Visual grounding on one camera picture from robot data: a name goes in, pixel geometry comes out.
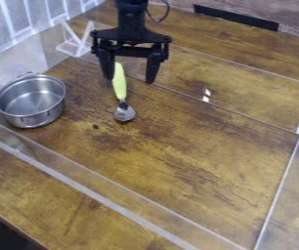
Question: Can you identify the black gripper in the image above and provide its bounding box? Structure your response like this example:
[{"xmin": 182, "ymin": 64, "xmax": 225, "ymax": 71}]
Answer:
[{"xmin": 89, "ymin": 28, "xmax": 172, "ymax": 84}]

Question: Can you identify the green handled metal spoon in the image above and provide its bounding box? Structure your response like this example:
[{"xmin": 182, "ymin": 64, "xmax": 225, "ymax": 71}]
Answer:
[{"xmin": 112, "ymin": 62, "xmax": 136, "ymax": 122}]

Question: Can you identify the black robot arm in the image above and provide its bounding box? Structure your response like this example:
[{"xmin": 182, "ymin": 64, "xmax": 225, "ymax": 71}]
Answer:
[{"xmin": 89, "ymin": 0, "xmax": 172, "ymax": 84}]

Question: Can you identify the small steel pot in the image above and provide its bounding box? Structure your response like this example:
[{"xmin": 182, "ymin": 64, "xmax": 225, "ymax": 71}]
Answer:
[{"xmin": 0, "ymin": 71, "xmax": 66, "ymax": 129}]

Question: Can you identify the black strip on table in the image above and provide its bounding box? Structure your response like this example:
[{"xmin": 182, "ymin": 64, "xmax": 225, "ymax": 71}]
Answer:
[{"xmin": 193, "ymin": 4, "xmax": 278, "ymax": 31}]

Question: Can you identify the clear acrylic barrier front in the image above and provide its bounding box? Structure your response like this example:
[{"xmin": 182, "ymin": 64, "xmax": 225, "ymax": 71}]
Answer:
[{"xmin": 0, "ymin": 125, "xmax": 246, "ymax": 250}]

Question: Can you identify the clear acrylic triangle bracket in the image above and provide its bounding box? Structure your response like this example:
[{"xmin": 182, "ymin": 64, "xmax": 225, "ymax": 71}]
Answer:
[{"xmin": 56, "ymin": 21, "xmax": 93, "ymax": 58}]

